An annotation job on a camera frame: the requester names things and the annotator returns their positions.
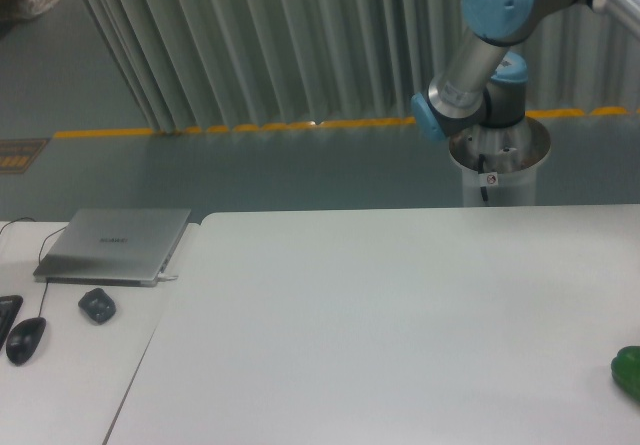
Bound black computer mouse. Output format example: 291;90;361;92
5;317;47;366

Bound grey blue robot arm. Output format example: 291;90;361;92
411;0;639;141

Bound green pepper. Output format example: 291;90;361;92
611;345;640;402

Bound white usb plug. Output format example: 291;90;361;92
157;274;179;282

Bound grey pleated curtain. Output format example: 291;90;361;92
83;0;639;133

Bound silver closed laptop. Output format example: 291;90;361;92
33;208;191;286

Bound small black controller device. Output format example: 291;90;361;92
78;288;117;325

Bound black keyboard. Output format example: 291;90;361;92
0;295;23;347

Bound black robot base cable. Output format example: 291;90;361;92
477;153;489;207

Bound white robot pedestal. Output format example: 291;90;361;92
448;117;551;207

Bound black mouse cable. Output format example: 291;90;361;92
0;217;69;319

